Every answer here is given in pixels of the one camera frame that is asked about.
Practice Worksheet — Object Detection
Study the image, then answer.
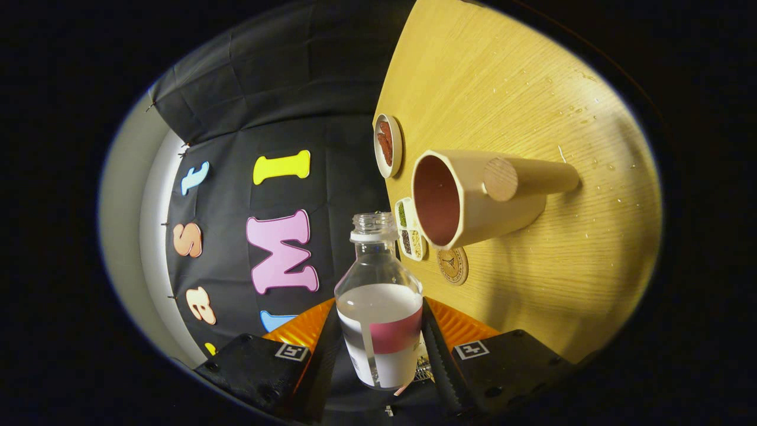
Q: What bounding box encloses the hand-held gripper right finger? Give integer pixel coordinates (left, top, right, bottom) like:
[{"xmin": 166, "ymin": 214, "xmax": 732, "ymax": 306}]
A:
[{"xmin": 421, "ymin": 298, "xmax": 577, "ymax": 415}]

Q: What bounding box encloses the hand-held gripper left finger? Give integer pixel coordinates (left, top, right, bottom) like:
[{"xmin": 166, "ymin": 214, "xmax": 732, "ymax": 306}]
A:
[{"xmin": 195, "ymin": 298, "xmax": 344, "ymax": 424}]

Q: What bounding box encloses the clear juice bottle red label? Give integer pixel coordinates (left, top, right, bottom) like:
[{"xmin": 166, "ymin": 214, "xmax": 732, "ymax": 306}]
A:
[{"xmin": 334, "ymin": 212, "xmax": 424, "ymax": 391}]

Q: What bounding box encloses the round cork coaster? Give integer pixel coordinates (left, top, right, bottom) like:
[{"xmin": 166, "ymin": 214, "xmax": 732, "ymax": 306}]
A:
[{"xmin": 436, "ymin": 247, "xmax": 469, "ymax": 286}]

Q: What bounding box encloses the beige cup with wooden handle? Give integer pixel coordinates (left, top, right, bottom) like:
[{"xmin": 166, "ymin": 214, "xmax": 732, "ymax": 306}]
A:
[{"xmin": 412, "ymin": 150, "xmax": 581, "ymax": 250}]

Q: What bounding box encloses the white divided condiment dish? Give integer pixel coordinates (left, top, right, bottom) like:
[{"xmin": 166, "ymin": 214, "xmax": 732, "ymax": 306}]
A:
[{"xmin": 394, "ymin": 197, "xmax": 428, "ymax": 262}]

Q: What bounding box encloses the white round plate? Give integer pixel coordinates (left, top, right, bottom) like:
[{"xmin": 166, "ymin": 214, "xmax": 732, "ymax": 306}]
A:
[{"xmin": 373, "ymin": 114, "xmax": 403, "ymax": 179}]

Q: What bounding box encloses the black backdrop cloth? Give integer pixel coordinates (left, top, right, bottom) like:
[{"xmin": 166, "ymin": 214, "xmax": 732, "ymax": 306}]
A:
[{"xmin": 148, "ymin": 0, "xmax": 426, "ymax": 418}]

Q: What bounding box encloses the wooden table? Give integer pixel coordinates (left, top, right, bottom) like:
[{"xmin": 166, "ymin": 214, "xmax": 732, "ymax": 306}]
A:
[{"xmin": 373, "ymin": 0, "xmax": 663, "ymax": 364}]

